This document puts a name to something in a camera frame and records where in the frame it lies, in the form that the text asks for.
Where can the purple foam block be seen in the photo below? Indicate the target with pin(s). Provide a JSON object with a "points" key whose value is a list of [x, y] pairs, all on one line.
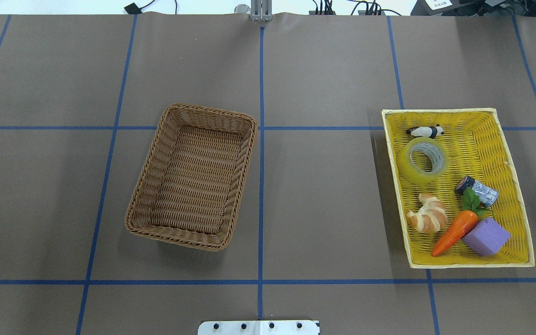
{"points": [[487, 237]]}

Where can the usb hub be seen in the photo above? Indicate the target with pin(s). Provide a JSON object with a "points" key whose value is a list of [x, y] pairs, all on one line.
{"points": [[373, 8], [322, 7]]}

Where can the yellow clear tape roll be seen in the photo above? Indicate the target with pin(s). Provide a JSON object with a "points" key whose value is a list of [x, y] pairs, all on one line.
{"points": [[433, 150]]}

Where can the toy orange carrot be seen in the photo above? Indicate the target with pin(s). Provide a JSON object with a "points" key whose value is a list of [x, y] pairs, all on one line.
{"points": [[462, 224]]}

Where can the brown table mat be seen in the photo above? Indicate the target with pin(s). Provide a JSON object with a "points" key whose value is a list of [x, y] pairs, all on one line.
{"points": [[318, 235]]}

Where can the panda figurine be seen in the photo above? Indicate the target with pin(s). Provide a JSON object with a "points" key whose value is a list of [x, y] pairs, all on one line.
{"points": [[431, 132]]}

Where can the black box with label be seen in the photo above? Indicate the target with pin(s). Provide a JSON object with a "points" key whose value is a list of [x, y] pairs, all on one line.
{"points": [[446, 7]]}

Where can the white metal base plate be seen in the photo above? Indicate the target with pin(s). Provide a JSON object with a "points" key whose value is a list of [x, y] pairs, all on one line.
{"points": [[260, 327]]}

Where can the aluminium frame post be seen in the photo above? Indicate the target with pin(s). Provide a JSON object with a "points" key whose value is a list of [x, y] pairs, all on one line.
{"points": [[261, 10]]}

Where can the left usb hub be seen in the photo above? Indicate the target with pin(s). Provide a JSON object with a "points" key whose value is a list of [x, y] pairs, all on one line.
{"points": [[322, 7]]}

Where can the toy croissant bread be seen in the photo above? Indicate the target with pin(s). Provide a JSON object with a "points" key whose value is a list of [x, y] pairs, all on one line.
{"points": [[431, 217]]}

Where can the brown wicker basket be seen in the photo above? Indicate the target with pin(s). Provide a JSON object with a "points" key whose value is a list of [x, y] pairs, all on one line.
{"points": [[191, 184]]}

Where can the yellow wicker basket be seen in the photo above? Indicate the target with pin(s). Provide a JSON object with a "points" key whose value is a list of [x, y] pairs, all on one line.
{"points": [[477, 147]]}

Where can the right usb hub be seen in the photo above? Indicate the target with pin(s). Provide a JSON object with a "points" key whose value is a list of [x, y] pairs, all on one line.
{"points": [[373, 8]]}

